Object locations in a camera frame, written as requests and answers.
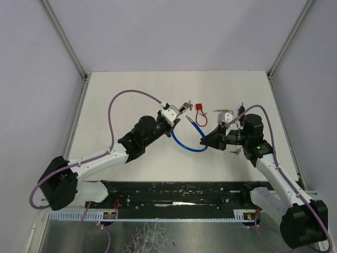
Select small brass padlock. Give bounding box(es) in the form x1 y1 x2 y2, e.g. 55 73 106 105
221 109 233 115

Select blue cable lock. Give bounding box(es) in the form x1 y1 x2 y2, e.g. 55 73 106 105
171 115 208 153

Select silver keys of long padlock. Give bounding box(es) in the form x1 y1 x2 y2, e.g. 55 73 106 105
231 148 242 155

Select black padlock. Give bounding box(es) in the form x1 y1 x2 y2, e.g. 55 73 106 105
237 103 245 116

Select keys of blue cable lock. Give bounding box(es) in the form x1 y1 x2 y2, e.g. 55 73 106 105
183 100 193 111

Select red cable padlock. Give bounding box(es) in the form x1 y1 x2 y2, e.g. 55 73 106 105
195 103 208 127

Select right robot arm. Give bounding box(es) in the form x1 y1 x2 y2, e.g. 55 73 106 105
200 112 331 249

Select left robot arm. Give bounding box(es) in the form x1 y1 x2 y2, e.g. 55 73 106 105
37 109 180 211

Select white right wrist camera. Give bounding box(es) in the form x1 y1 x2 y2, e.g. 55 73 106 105
217 111 233 129

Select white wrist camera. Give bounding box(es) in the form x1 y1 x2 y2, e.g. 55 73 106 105
217 111 233 129
160 105 181 126

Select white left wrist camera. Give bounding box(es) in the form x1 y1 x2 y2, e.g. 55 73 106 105
160 105 181 126

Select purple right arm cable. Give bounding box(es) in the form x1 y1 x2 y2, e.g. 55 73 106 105
227 104 333 252

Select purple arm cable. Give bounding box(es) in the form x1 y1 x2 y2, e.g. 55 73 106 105
28 89 168 210
227 104 333 252

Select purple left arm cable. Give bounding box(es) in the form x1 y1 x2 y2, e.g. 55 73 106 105
28 89 168 210

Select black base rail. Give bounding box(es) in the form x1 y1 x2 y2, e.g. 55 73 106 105
84 180 272 211

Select right aluminium frame post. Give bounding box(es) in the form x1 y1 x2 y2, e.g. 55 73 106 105
266 0 316 79

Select aluminium frame post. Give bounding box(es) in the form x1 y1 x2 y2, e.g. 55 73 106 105
38 0 88 79
266 0 316 79

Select left aluminium frame post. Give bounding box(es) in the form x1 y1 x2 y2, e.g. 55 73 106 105
38 0 88 79

